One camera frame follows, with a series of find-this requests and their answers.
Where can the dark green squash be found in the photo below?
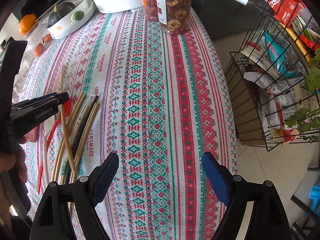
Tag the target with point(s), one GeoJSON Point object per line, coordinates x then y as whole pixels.
{"type": "Point", "coordinates": [60, 11]}

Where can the person left hand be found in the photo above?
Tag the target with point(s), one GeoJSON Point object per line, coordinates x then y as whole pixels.
{"type": "Point", "coordinates": [8, 161]}

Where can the black wire rack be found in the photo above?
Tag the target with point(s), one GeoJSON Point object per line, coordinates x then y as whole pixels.
{"type": "Point", "coordinates": [271, 61]}

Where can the leafy green vegetables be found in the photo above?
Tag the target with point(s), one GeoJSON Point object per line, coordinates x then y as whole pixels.
{"type": "Point", "coordinates": [304, 122]}

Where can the white plastic spoon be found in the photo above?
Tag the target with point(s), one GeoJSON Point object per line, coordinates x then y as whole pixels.
{"type": "Point", "coordinates": [48, 125]}

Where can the orange fruit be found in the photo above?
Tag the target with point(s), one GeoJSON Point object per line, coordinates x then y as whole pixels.
{"type": "Point", "coordinates": [26, 23]}

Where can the patterned tablecloth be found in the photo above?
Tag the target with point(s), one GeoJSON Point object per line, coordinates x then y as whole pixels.
{"type": "Point", "coordinates": [163, 102]}

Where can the jar of dried fruit rings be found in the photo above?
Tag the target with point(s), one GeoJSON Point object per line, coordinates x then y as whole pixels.
{"type": "Point", "coordinates": [173, 15]}

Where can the glass jar with tomatoes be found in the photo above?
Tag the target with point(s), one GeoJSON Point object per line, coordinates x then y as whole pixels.
{"type": "Point", "coordinates": [38, 39]}

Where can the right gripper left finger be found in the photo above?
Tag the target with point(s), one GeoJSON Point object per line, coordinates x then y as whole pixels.
{"type": "Point", "coordinates": [53, 219]}

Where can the white ceramic casserole dish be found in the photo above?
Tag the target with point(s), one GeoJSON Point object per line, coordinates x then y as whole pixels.
{"type": "Point", "coordinates": [74, 20]}

